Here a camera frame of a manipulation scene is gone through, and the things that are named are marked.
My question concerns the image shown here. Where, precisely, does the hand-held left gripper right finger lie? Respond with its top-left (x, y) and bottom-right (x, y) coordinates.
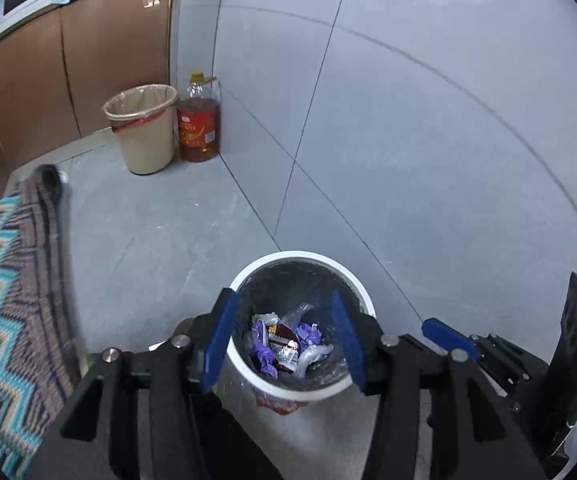
top-left (331, 290), bottom-right (549, 480)

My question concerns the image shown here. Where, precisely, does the zigzag patterned mat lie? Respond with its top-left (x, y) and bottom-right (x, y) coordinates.
top-left (0, 164), bottom-right (82, 478)

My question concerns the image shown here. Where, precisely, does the long purple wrapper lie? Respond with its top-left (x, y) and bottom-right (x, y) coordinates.
top-left (249, 321), bottom-right (279, 377)

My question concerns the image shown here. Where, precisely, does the beige trash bin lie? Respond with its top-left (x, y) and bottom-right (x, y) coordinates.
top-left (102, 85), bottom-right (178, 176)

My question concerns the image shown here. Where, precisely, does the cooking oil bottle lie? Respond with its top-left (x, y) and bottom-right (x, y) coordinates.
top-left (177, 71), bottom-right (222, 163)

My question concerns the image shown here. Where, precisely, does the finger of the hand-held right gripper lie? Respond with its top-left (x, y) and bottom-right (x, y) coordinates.
top-left (421, 317), bottom-right (549, 401)

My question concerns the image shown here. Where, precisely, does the red printed plastic scrap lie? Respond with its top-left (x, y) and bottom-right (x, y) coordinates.
top-left (252, 389), bottom-right (300, 415)

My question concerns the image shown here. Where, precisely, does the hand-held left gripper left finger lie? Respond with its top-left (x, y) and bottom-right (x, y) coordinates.
top-left (28, 287), bottom-right (279, 480)

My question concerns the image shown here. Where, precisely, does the white trash bin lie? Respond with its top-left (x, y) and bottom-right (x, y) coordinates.
top-left (223, 251), bottom-right (375, 403)

